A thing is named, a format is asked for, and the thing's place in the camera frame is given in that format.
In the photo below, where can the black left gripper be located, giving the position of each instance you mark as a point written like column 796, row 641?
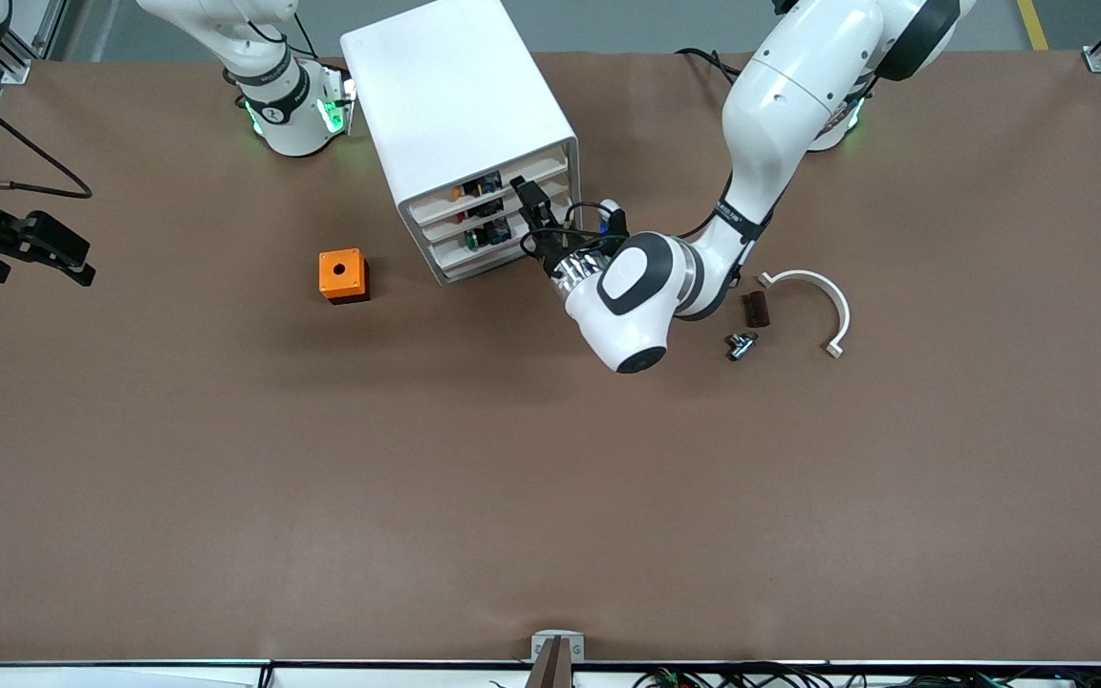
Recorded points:
column 544, row 246

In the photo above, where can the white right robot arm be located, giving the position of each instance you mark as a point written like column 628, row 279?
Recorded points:
column 288, row 124

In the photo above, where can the white curved bracket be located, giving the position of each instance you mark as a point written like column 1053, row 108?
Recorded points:
column 828, row 291

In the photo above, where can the orange box with hole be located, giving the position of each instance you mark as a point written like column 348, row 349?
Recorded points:
column 340, row 272

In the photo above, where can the brown terminal block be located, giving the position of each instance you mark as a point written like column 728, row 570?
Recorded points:
column 759, row 311

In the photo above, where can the grey metal bracket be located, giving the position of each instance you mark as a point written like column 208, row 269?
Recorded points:
column 574, row 650

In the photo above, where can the white table edge rail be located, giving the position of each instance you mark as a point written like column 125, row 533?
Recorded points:
column 130, row 677

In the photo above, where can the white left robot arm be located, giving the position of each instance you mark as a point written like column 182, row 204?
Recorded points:
column 789, row 96

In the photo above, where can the green push button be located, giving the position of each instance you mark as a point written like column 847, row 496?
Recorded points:
column 488, row 232

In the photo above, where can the brown wedge stick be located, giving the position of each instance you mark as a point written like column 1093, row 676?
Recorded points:
column 550, row 669

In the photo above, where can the red push button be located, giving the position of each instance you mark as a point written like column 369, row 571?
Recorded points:
column 485, row 208

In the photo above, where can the white drawer cabinet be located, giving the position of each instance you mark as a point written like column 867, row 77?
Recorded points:
column 445, row 96

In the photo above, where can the silver key switch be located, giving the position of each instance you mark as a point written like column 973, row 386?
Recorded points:
column 740, row 349

